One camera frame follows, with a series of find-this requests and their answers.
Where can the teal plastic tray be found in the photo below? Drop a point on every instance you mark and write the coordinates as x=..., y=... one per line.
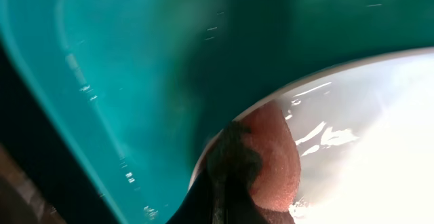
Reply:
x=138, y=90

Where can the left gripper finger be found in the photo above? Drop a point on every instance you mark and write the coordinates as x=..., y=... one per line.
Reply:
x=198, y=207

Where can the light blue plate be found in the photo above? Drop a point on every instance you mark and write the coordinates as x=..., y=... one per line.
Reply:
x=364, y=131

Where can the black plastic tray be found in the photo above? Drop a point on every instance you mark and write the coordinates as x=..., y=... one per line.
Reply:
x=29, y=136

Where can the dark sponge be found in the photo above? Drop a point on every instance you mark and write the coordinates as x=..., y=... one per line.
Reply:
x=259, y=151

